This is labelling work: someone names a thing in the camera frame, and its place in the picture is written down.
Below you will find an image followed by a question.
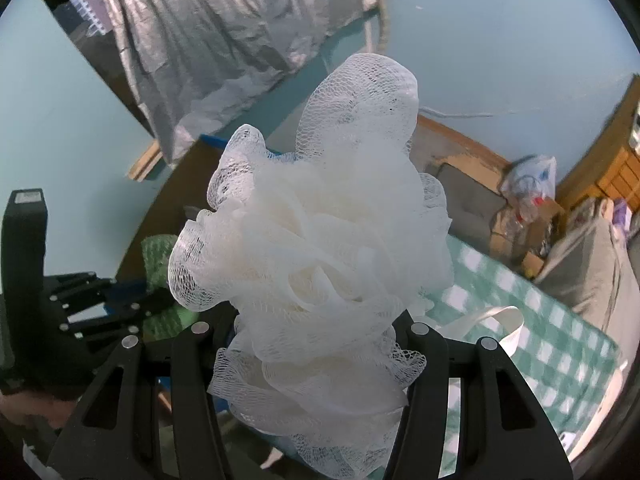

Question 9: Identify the white mesh bath pouf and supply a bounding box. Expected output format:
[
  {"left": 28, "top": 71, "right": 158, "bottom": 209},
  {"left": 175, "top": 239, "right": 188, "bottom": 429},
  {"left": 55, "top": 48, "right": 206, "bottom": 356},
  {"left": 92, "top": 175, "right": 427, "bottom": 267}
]
[{"left": 168, "top": 53, "right": 454, "bottom": 479}]

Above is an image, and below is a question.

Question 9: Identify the person left hand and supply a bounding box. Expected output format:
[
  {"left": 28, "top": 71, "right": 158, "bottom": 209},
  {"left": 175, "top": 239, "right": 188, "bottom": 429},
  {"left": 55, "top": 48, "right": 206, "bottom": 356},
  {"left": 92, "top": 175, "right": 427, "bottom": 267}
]
[{"left": 1, "top": 391, "right": 77, "bottom": 429}]

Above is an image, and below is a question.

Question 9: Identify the green knitted dishcloth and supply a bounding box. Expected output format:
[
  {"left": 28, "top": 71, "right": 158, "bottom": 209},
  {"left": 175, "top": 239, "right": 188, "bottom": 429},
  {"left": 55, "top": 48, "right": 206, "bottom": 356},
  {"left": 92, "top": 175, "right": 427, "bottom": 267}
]
[{"left": 141, "top": 234, "right": 198, "bottom": 340}]

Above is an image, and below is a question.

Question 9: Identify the green checkered tablecloth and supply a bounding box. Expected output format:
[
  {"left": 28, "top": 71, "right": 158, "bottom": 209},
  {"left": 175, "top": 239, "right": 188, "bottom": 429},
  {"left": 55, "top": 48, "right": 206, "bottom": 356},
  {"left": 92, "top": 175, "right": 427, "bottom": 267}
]
[{"left": 423, "top": 236, "right": 622, "bottom": 457}]

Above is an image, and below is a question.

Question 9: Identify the blue cardboard box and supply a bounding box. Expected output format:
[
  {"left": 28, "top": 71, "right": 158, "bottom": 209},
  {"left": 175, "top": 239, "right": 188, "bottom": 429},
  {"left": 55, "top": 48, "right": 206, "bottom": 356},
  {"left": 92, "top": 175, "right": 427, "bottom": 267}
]
[{"left": 107, "top": 136, "right": 227, "bottom": 312}]

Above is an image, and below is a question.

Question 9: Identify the small cardboard box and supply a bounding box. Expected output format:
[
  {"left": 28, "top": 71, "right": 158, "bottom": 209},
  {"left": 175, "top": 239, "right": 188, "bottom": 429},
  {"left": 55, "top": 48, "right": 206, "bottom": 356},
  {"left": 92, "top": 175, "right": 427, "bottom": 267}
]
[{"left": 489, "top": 198, "right": 565, "bottom": 280}]

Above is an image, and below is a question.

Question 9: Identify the clear plastic water bottle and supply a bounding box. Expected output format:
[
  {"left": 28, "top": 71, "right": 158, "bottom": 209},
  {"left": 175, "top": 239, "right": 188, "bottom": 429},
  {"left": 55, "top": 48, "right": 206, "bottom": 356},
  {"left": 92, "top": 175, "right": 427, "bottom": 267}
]
[{"left": 504, "top": 194, "right": 546, "bottom": 240}]

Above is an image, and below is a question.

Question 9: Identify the purple tissue pack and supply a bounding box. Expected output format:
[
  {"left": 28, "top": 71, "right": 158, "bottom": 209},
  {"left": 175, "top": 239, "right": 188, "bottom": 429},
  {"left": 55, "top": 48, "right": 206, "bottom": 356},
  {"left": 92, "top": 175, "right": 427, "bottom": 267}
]
[{"left": 612, "top": 198, "right": 632, "bottom": 233}]

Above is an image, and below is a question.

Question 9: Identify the white plastic shopping bag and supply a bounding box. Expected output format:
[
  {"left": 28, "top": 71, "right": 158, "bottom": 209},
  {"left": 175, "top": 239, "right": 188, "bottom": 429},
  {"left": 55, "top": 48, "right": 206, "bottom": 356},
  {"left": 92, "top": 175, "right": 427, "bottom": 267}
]
[{"left": 499, "top": 155, "right": 556, "bottom": 206}]

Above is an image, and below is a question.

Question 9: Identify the silver foil curtain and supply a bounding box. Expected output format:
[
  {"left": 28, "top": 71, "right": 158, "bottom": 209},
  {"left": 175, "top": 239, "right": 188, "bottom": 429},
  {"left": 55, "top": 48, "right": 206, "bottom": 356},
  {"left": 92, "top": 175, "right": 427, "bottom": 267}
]
[{"left": 103, "top": 0, "right": 378, "bottom": 165}]

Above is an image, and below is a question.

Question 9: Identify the wooden headboard shelf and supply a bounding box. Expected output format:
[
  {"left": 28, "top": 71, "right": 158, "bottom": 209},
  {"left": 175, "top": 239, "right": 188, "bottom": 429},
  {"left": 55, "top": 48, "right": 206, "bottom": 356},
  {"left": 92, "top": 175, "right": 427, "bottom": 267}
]
[{"left": 555, "top": 75, "right": 639, "bottom": 212}]

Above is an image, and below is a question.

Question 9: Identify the white power cable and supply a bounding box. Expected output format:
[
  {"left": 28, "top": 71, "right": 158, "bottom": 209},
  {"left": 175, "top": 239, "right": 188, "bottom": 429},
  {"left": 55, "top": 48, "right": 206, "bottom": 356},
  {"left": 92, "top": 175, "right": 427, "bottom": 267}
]
[{"left": 418, "top": 105, "right": 544, "bottom": 120}]

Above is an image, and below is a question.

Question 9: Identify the rope wrapped hoop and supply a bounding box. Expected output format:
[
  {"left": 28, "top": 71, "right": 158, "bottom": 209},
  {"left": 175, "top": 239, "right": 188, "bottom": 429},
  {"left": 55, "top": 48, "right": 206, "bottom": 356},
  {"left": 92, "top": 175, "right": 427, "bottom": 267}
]
[{"left": 376, "top": 0, "right": 390, "bottom": 54}]

